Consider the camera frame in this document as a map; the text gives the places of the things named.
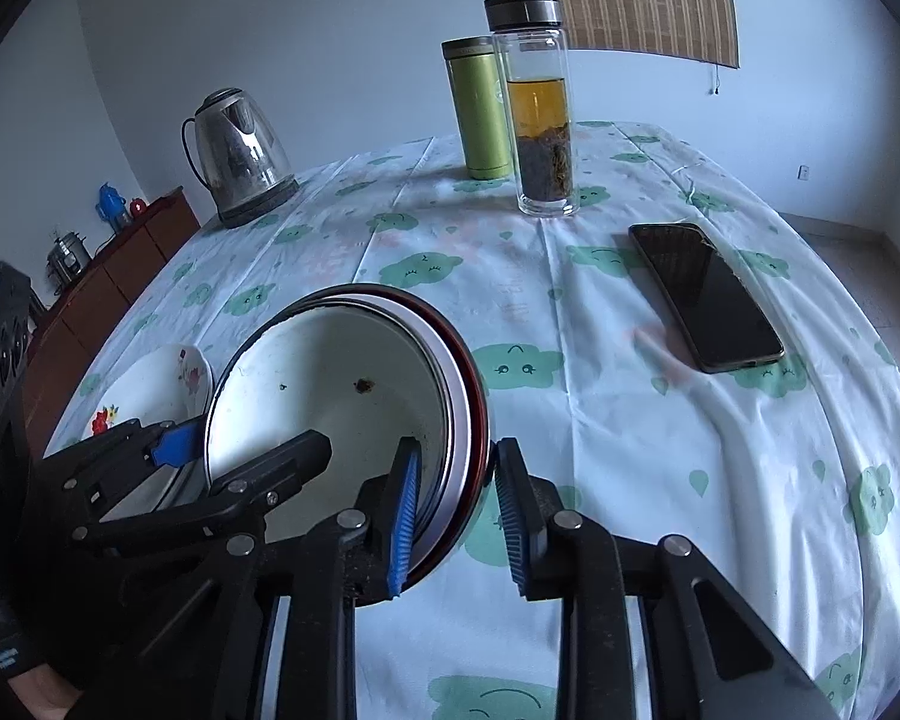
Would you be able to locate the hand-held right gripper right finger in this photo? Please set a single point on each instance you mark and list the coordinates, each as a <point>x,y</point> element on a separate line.
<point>511,525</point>

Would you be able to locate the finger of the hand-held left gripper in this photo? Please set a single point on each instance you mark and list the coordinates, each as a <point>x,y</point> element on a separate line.
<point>172,446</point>
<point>285,457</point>

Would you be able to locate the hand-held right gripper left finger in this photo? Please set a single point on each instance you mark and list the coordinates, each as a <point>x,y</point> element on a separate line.
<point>405,517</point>

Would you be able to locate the white plate with red roses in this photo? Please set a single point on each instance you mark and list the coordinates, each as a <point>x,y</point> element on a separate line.
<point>150,390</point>

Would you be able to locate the white enamel bowl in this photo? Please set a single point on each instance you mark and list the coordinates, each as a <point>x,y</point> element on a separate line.
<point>330,390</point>

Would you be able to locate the red bowl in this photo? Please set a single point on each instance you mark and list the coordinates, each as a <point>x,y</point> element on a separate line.
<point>478,405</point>

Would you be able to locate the person's left hand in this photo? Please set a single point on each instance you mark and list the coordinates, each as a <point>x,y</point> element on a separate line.
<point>41,697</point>

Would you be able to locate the cloud print tablecloth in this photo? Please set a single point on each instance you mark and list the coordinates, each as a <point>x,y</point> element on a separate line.
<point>645,450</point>

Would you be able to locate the silver rice cooker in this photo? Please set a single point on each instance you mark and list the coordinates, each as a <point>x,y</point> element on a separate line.
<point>69,259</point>

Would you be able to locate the brown wooden sideboard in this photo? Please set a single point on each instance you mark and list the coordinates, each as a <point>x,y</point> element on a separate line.
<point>120,262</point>

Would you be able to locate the blue thermos jug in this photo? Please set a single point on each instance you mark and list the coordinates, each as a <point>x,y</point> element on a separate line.
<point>110,204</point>

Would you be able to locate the red apple ornament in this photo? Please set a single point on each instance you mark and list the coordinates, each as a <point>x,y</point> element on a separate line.
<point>139,206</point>

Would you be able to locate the black kettle base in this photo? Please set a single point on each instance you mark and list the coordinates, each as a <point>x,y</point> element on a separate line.
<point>262,206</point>

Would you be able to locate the black smartphone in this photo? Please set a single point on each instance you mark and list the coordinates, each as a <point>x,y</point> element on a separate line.
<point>709,292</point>

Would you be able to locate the stainless steel electric kettle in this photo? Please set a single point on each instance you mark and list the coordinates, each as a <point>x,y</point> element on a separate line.
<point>240,142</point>

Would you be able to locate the glass tea bottle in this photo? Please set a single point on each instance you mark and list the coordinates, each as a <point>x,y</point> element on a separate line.
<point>540,150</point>

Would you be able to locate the green thermos flask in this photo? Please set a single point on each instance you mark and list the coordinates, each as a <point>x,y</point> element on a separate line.
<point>476,112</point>

